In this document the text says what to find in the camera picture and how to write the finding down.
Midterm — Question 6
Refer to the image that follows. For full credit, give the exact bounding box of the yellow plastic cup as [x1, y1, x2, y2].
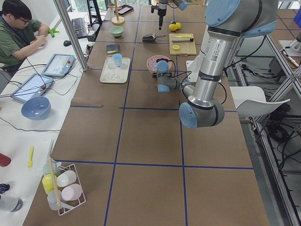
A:
[42, 174, 54, 194]

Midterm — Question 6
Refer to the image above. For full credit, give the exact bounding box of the metal ice scoop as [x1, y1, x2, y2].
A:
[142, 33, 166, 42]

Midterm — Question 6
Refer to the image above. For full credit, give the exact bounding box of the white wire cup rack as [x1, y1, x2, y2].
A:
[47, 160, 86, 216]

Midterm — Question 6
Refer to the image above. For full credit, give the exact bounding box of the grey folded cloth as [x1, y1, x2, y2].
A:
[106, 44, 120, 54]

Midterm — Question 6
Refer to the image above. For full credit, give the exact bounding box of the pink bowl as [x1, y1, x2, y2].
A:
[146, 55, 172, 73]

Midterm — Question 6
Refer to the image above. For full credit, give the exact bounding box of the blue bowl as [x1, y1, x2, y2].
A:
[21, 96, 51, 121]

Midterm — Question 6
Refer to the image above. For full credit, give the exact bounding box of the seated person green shirt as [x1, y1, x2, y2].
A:
[0, 0, 50, 76]

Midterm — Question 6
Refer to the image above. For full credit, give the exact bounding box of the yellow lemon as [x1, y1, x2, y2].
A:
[176, 22, 181, 30]
[168, 24, 178, 32]

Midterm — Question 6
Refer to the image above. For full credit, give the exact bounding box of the white chair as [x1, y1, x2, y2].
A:
[230, 86, 290, 117]

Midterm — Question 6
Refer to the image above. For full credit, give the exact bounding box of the white plastic cup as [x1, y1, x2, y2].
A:
[56, 170, 77, 187]

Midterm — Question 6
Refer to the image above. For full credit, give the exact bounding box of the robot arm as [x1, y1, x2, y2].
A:
[151, 0, 188, 30]
[157, 0, 278, 128]

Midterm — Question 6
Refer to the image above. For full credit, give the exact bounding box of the clear wine glass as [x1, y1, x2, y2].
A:
[106, 55, 116, 71]

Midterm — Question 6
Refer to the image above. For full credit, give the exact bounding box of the translucent grey cup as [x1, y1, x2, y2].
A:
[47, 190, 62, 210]

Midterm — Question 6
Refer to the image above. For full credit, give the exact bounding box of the black keyboard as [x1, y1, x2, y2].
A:
[71, 17, 87, 39]

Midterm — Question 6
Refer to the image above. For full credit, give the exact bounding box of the wooden paper towel stand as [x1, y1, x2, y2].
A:
[111, 0, 125, 25]

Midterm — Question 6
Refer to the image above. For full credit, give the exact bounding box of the green bowl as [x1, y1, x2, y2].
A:
[110, 26, 124, 38]

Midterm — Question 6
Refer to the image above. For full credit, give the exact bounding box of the aluminium frame post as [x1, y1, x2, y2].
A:
[53, 0, 88, 72]

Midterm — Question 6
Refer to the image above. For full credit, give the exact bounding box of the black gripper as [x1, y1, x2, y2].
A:
[151, 0, 167, 30]

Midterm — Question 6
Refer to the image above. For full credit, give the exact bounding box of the near teach pendant tablet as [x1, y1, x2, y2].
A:
[11, 73, 54, 103]

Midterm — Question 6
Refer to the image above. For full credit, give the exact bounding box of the pink plastic cup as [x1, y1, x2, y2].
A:
[61, 184, 82, 201]

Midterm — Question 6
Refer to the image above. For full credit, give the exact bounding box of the clear ice cubes pile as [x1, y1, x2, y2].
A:
[146, 55, 164, 71]

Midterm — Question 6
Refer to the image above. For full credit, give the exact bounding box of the red object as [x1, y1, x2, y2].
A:
[0, 153, 11, 167]

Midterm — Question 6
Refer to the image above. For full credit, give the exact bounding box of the lemon half slice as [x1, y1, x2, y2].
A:
[172, 44, 181, 51]

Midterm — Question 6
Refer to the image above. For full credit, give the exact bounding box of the blue plastic cup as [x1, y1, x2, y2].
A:
[112, 53, 122, 67]

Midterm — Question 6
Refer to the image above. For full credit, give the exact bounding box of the green clamp tool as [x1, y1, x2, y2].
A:
[48, 28, 59, 38]

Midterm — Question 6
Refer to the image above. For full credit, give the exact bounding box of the teach pendant tablet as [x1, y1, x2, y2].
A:
[41, 54, 75, 78]
[11, 73, 54, 103]

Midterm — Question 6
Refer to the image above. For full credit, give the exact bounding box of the black computer mouse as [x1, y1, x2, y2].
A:
[63, 40, 71, 47]

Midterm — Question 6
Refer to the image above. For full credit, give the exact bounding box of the wooden rack handle stick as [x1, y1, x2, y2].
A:
[48, 158, 62, 206]

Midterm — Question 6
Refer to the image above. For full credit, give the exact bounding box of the wooden cutting board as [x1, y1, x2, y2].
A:
[169, 33, 197, 56]

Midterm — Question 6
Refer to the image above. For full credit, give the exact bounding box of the small yellow tool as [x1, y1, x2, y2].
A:
[27, 146, 34, 168]

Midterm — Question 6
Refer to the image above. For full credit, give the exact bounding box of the black red tray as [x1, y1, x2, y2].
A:
[117, 4, 134, 16]

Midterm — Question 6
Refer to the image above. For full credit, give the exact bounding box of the far teach pendant tablet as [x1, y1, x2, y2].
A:
[41, 54, 75, 78]

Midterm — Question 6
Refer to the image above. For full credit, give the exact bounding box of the green plastic cup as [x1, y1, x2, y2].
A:
[43, 160, 61, 177]

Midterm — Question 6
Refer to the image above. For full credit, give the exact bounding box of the cream serving tray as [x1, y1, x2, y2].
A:
[99, 57, 131, 84]

